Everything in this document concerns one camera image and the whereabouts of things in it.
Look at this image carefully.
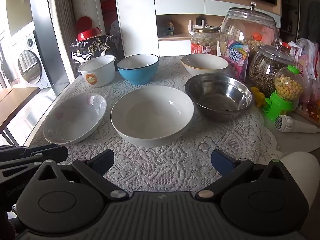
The stainless steel bowl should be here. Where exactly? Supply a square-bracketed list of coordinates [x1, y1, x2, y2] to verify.
[185, 73, 255, 122]

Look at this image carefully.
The peanut jar red label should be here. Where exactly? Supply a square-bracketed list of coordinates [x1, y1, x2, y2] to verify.
[191, 27, 218, 56]

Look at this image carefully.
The red lidded pot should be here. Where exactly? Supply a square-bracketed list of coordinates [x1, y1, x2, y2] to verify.
[76, 16, 103, 42]

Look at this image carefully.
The pink plastic bag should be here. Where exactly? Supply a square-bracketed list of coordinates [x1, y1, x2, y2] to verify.
[296, 38, 320, 103]

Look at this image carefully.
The white floral bowl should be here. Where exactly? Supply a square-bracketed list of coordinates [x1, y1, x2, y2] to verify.
[43, 93, 107, 145]

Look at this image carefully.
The white rounded object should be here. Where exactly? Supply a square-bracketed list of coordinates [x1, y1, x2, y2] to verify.
[279, 152, 320, 206]

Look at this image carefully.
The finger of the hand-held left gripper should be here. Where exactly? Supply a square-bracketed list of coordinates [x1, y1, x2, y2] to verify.
[0, 144, 68, 165]
[0, 161, 43, 179]

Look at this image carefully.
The wooden side table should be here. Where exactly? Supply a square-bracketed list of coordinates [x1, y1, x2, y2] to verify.
[0, 87, 41, 146]

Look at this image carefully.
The white plastic tub orange label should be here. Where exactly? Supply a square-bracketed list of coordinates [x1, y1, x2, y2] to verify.
[77, 55, 116, 88]

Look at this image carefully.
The black printed snack bag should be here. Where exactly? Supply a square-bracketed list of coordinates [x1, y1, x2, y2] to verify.
[71, 34, 121, 67]

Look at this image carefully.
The green gumball dispenser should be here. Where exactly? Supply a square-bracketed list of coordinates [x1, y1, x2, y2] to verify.
[262, 65, 304, 123]

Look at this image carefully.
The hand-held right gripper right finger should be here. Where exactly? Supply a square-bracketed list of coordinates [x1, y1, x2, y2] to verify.
[196, 149, 288, 201]

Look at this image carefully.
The white washing machine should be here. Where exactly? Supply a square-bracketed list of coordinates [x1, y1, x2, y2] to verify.
[14, 29, 53, 90]

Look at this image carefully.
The white bowl yellow rim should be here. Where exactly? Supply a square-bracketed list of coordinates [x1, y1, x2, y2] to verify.
[181, 53, 229, 77]

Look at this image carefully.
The colourful flat packet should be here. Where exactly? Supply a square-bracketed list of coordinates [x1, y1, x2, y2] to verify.
[295, 102, 320, 123]

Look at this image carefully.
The clear jar of sunflower seeds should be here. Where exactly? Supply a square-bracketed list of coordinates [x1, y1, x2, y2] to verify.
[249, 39, 297, 96]

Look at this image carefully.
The large clear lidded jar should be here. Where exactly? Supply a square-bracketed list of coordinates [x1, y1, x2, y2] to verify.
[219, 2, 279, 63]

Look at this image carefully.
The pink candy packet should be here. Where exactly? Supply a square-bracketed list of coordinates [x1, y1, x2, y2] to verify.
[221, 40, 251, 82]

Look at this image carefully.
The yellow toy duck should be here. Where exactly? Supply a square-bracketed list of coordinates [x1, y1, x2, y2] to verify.
[250, 87, 265, 108]

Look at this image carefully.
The toy tractor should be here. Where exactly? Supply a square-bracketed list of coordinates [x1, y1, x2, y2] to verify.
[164, 22, 175, 36]

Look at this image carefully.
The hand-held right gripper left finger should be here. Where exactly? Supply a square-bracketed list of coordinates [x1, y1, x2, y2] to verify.
[37, 149, 129, 202]

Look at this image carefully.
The white lace tablecloth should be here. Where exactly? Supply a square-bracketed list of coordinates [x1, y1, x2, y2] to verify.
[30, 55, 283, 200]

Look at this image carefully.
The white toy microphone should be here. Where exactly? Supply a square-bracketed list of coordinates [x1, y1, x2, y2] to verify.
[275, 115, 320, 134]

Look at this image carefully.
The blue bowl black rim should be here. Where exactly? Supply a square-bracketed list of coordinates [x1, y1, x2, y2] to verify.
[117, 54, 160, 86]

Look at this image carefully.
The white and wood cabinet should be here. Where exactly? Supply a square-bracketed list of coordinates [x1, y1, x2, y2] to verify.
[114, 0, 283, 57]

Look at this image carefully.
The large white printed bowl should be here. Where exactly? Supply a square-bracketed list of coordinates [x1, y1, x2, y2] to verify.
[111, 85, 195, 148]

